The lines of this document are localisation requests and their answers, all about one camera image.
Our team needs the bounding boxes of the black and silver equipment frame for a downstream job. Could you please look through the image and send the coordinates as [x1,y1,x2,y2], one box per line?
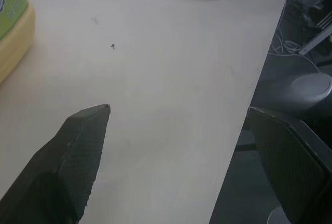
[290,0,332,56]

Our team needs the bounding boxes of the yellow bottle with green label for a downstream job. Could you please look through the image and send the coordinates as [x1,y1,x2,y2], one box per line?
[0,0,36,85]

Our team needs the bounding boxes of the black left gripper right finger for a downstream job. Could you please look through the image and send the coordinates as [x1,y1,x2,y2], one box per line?
[246,106,332,224]

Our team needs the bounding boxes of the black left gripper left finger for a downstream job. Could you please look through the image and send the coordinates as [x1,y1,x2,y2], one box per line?
[0,104,112,224]

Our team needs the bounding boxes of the white cable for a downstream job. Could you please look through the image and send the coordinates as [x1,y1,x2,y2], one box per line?
[268,21,303,59]

